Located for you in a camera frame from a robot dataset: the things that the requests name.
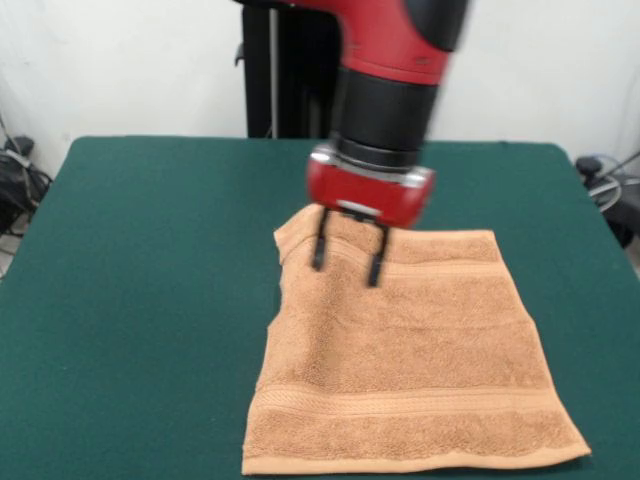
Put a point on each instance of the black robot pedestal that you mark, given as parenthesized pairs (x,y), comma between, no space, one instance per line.
(290,75)

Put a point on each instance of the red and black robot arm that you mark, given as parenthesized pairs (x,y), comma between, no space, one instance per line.
(395,75)

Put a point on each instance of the dark green table cloth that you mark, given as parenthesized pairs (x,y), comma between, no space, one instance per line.
(125,325)

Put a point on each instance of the tan terry towel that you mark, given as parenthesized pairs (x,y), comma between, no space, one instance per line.
(400,350)

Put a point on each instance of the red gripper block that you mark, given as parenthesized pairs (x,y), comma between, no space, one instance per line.
(365,195)

